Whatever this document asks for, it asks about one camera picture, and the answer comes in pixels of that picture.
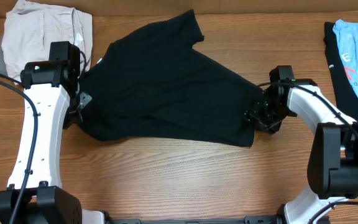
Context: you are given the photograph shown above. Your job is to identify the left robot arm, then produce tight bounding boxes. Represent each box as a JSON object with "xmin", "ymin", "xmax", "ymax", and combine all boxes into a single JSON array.
[{"xmin": 0, "ymin": 41, "xmax": 111, "ymax": 223}]

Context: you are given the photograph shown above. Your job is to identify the folded beige pants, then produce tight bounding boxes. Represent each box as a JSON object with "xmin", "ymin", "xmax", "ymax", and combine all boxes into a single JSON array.
[{"xmin": 1, "ymin": 0, "xmax": 93, "ymax": 80}]

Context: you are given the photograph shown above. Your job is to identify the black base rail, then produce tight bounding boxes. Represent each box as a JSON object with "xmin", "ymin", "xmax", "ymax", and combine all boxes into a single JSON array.
[{"xmin": 106, "ymin": 215, "xmax": 287, "ymax": 224}]

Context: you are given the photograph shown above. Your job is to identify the black printed t-shirt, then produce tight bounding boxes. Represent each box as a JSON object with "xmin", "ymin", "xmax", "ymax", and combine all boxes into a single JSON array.
[{"xmin": 324, "ymin": 22, "xmax": 358, "ymax": 122}]

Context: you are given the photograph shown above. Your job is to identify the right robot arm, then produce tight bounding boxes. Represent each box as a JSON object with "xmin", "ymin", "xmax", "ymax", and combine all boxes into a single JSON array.
[{"xmin": 244, "ymin": 65, "xmax": 358, "ymax": 224}]

